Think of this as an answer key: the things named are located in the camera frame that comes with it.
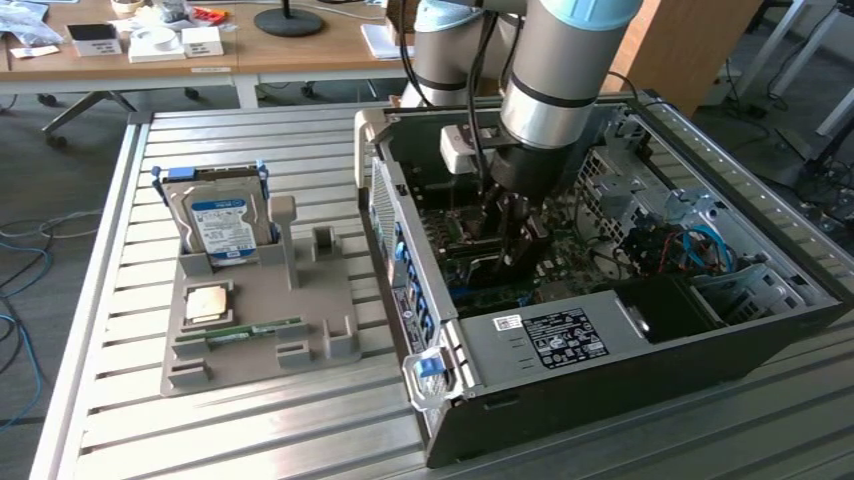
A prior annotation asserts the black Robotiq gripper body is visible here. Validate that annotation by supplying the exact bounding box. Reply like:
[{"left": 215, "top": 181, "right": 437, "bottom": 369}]
[{"left": 490, "top": 144, "right": 569, "bottom": 199}]

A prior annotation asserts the graphics card with metal bracket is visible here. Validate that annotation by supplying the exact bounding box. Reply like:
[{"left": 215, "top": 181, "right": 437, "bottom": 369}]
[{"left": 460, "top": 249, "right": 540, "bottom": 291}]

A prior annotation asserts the green Dell motherboard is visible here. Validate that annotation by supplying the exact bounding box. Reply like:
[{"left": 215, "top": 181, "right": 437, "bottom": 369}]
[{"left": 419, "top": 199, "right": 622, "bottom": 311}]

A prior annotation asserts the chipset heatsink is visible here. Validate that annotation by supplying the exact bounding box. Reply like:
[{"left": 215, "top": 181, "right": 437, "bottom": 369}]
[{"left": 538, "top": 282, "right": 580, "bottom": 304}]

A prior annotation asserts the black plastic shroud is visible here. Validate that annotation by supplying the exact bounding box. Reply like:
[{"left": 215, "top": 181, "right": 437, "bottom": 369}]
[{"left": 612, "top": 276, "right": 729, "bottom": 345}]

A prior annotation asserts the metal drive cage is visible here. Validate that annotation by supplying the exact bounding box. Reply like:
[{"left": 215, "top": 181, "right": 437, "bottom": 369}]
[{"left": 574, "top": 145, "right": 756, "bottom": 266}]

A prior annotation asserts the grey power supply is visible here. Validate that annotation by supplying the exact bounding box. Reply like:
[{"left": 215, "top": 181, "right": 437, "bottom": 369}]
[{"left": 457, "top": 289, "right": 653, "bottom": 389}]

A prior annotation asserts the blue case latch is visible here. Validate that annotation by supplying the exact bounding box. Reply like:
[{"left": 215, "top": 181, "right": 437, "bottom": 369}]
[{"left": 413, "top": 349, "right": 450, "bottom": 380}]

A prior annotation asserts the white paper stack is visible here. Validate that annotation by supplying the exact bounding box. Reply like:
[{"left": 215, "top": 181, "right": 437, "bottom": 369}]
[{"left": 359, "top": 22, "right": 415, "bottom": 60}]

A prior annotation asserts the metal disk bay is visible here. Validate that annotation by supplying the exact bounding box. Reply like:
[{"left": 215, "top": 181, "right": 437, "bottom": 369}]
[{"left": 690, "top": 262, "right": 809, "bottom": 326}]

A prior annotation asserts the wooden cabinet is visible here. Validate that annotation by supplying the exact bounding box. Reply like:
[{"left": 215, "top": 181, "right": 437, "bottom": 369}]
[{"left": 600, "top": 0, "right": 766, "bottom": 116}]

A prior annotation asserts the open black PC case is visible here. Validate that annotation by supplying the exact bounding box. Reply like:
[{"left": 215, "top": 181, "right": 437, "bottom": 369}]
[{"left": 353, "top": 89, "right": 854, "bottom": 470}]

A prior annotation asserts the brown cardboard box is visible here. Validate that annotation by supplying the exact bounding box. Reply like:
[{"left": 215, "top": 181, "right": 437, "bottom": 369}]
[{"left": 385, "top": 0, "right": 421, "bottom": 35}]

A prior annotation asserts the grey parts rack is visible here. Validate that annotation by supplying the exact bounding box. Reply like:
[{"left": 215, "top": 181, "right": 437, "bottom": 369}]
[{"left": 158, "top": 195, "right": 366, "bottom": 399}]

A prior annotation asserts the black round lamp base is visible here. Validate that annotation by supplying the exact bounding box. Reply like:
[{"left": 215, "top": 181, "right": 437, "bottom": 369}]
[{"left": 253, "top": 0, "right": 327, "bottom": 39}]

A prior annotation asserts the CPU chip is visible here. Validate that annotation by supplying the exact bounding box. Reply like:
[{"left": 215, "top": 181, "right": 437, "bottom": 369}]
[{"left": 183, "top": 287, "right": 229, "bottom": 324}]

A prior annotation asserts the small white box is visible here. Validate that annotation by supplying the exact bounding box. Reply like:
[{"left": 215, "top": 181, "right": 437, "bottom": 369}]
[{"left": 181, "top": 26, "right": 225, "bottom": 59}]

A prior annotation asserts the flat white box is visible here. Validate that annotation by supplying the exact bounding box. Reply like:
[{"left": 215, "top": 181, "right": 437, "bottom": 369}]
[{"left": 127, "top": 45, "right": 187, "bottom": 64}]

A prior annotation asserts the white tape roll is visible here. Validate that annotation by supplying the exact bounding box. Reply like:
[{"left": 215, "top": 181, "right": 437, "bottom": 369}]
[{"left": 131, "top": 27, "right": 183, "bottom": 52}]

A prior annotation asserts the dark small parts bag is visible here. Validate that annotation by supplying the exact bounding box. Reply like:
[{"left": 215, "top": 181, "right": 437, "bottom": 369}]
[{"left": 157, "top": 0, "right": 193, "bottom": 24}]

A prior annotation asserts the white box black lid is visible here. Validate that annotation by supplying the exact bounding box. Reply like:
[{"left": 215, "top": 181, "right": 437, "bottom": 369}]
[{"left": 66, "top": 23, "right": 125, "bottom": 57}]

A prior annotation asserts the white card red print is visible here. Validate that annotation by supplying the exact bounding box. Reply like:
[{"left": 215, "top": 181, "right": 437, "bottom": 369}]
[{"left": 10, "top": 44, "right": 62, "bottom": 60}]

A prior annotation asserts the clear plastic bag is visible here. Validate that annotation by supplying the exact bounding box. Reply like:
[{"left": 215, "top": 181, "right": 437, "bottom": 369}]
[{"left": 0, "top": 0, "right": 66, "bottom": 46}]

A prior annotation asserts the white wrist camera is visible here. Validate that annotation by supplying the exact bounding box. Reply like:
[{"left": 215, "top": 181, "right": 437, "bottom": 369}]
[{"left": 440, "top": 124, "right": 500, "bottom": 176}]

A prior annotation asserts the black camera cable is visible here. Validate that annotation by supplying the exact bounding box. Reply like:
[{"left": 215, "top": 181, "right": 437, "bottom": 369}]
[{"left": 465, "top": 0, "right": 501, "bottom": 201}]

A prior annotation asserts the red wire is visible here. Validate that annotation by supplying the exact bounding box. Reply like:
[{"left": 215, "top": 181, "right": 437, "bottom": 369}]
[{"left": 657, "top": 229, "right": 689, "bottom": 274}]

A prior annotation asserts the thin black cable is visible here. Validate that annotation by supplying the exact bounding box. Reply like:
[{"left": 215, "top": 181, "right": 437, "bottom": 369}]
[{"left": 604, "top": 69, "right": 641, "bottom": 109}]

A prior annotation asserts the blue wire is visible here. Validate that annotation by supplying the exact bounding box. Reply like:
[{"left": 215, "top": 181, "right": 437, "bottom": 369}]
[{"left": 680, "top": 227, "right": 736, "bottom": 274}]

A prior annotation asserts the wooden desk white frame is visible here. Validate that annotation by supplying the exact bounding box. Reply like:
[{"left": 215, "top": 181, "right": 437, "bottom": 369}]
[
  {"left": 0, "top": 0, "right": 243, "bottom": 150},
  {"left": 237, "top": 0, "right": 602, "bottom": 109}
]

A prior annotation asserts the hard disk with blue bracket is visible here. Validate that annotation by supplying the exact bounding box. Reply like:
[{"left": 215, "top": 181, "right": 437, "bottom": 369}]
[{"left": 150, "top": 159, "right": 279, "bottom": 271}]

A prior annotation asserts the grey cable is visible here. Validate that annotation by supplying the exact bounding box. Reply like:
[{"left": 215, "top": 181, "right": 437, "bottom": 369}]
[{"left": 0, "top": 208, "right": 106, "bottom": 241}]

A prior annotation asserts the blue network cable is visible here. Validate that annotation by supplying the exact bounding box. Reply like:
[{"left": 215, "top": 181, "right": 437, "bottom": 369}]
[{"left": 0, "top": 239, "right": 53, "bottom": 432}]

